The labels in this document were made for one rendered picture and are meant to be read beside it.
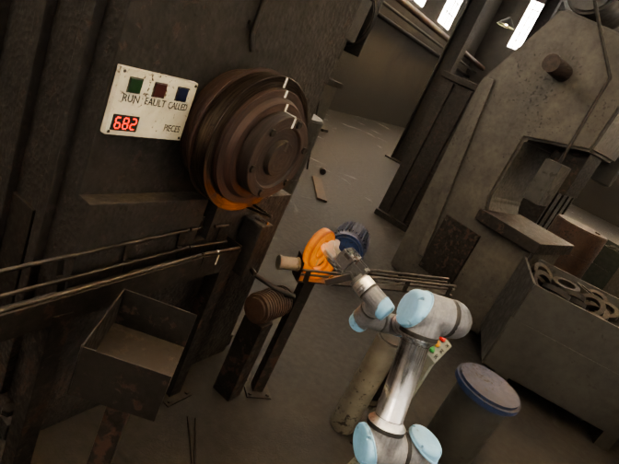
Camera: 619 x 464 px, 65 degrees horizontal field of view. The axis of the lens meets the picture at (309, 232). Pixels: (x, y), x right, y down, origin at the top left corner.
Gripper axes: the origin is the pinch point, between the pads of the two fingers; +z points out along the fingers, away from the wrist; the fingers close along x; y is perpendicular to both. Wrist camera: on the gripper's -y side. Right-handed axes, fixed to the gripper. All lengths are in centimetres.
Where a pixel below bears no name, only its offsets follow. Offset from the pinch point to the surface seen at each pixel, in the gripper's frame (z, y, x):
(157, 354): -9, -24, 70
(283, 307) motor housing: -4.4, -34.9, -6.0
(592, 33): 31, 144, -233
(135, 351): -5, -25, 74
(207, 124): 34, 21, 50
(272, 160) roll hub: 19.7, 21.3, 32.7
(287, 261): 6.6, -18.2, -3.8
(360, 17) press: 449, 24, -683
